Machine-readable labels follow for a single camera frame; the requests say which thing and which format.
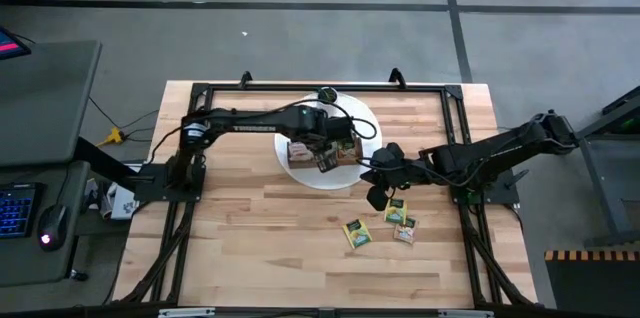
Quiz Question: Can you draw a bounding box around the small wooden tray with packets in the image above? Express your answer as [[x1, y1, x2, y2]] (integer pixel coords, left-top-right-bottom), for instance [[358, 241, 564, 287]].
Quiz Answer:
[[338, 138, 362, 165]]

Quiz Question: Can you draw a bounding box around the dark grey metal stand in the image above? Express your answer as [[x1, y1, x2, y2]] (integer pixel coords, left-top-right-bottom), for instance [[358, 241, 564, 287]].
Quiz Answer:
[[551, 85, 640, 249]]

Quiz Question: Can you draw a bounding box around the black diagonal beam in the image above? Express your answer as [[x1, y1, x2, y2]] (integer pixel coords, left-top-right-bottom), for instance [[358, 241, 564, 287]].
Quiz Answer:
[[74, 136, 146, 185]]

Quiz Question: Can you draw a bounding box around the black computer mouse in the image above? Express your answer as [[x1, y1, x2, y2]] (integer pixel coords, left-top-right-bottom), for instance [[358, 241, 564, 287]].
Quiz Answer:
[[37, 203, 69, 252]]

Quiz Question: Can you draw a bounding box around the screen with pink bar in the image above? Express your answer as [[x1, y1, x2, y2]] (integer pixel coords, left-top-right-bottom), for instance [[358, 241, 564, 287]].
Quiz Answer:
[[0, 25, 33, 62]]

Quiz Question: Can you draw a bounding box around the green yellow tea bag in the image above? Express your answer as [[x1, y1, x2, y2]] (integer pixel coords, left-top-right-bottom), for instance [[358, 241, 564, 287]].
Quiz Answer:
[[383, 197, 409, 226], [341, 218, 374, 251]]

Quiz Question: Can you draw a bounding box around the backlit black keyboard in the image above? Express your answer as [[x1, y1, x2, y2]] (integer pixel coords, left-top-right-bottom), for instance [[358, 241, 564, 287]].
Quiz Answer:
[[0, 182, 40, 240]]

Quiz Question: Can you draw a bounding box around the silver metal bracket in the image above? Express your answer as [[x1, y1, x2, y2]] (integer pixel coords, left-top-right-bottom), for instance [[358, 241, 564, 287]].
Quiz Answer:
[[437, 308, 496, 318], [157, 307, 217, 318]]

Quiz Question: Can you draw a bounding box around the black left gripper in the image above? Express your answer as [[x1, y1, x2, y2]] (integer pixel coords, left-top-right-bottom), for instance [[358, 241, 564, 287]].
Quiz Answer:
[[294, 104, 357, 175]]

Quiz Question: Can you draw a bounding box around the brown wooden compartment box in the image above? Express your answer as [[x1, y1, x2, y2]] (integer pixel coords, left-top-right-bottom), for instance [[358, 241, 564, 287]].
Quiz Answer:
[[287, 140, 364, 170]]

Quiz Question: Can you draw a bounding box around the dark grey side table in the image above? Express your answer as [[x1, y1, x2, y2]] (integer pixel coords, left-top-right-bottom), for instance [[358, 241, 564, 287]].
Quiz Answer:
[[0, 40, 104, 168]]

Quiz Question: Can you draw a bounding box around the yellow cable connector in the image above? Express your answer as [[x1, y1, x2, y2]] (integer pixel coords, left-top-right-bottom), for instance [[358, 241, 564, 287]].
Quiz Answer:
[[97, 126, 127, 148]]

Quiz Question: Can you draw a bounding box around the beige vanilla tea bag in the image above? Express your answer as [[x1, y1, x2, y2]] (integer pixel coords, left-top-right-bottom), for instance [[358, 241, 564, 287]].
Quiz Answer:
[[392, 216, 419, 246]]

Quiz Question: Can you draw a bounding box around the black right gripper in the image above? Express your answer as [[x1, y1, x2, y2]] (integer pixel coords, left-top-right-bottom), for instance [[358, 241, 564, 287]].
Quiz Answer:
[[360, 141, 426, 212]]

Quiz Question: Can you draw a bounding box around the white round woven placemat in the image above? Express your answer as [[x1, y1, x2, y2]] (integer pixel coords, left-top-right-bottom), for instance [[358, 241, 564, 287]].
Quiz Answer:
[[273, 92, 384, 191]]

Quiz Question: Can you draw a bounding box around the white ceramic plant pot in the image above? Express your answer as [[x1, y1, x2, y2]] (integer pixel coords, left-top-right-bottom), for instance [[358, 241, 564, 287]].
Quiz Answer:
[[317, 85, 341, 107]]

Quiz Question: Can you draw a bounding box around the black case orange striped edge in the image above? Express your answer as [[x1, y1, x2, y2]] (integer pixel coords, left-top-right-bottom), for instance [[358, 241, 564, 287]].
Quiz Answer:
[[543, 249, 640, 318]]

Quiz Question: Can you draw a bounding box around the white printed cardboard box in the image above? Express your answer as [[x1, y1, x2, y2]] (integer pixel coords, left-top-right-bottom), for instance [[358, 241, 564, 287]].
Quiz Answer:
[[99, 181, 142, 222]]

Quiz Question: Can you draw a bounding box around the dark grey keyboard desk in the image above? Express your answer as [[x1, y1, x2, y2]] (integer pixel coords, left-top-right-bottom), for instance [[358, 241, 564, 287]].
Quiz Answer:
[[0, 160, 92, 288]]

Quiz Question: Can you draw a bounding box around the black aluminium table frame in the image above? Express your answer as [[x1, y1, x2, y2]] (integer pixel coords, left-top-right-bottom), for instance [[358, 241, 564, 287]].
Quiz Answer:
[[113, 81, 540, 309]]

